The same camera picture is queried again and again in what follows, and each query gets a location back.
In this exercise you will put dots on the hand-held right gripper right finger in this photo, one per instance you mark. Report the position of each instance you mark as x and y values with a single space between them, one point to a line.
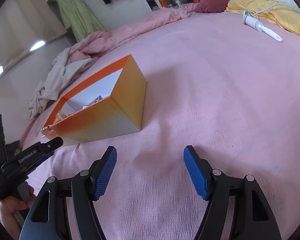
197 177

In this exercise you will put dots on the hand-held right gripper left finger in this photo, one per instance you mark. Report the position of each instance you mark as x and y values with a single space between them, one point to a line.
105 175

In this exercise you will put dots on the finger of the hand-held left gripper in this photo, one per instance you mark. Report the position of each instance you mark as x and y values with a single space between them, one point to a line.
41 161
52 143

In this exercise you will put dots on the orange cardboard box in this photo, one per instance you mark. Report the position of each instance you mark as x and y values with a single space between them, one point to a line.
125 105

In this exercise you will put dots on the person's left hand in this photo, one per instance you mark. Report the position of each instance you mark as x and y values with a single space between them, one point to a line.
10 210

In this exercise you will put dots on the black patterned cloth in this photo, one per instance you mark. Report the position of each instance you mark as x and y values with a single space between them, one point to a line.
15 147

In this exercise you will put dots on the flat studded packet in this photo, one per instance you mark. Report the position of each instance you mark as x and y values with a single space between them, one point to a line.
96 100

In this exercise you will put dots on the crumpled white cloth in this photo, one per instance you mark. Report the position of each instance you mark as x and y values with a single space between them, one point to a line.
57 80

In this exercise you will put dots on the pink duvet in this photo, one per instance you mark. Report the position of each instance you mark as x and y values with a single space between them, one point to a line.
120 35

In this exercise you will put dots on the light green garment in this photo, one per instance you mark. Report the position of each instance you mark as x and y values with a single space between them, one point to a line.
77 12

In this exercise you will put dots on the white slatted panel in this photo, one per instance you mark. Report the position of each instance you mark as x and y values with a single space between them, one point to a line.
130 10

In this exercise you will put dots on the white lint roller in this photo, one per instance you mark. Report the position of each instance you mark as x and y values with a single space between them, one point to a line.
252 21

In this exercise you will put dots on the small white bottle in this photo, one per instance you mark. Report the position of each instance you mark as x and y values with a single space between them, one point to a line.
176 1

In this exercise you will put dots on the orange bottle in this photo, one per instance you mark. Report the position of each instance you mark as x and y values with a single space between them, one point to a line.
161 2

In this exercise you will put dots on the yellow pillow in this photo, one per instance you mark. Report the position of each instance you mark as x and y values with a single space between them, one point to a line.
285 15

